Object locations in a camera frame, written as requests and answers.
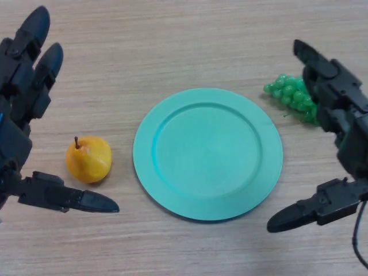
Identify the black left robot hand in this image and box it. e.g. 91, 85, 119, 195
0, 5, 120, 224

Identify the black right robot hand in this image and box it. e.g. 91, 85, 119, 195
266, 39, 368, 233

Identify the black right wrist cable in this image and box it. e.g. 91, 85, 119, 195
351, 201, 368, 267

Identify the green grape bunch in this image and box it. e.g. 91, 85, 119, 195
263, 74, 321, 127

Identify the green round plate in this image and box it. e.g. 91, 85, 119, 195
132, 87, 284, 224

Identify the yellow pear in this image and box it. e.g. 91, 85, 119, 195
66, 136, 113, 184

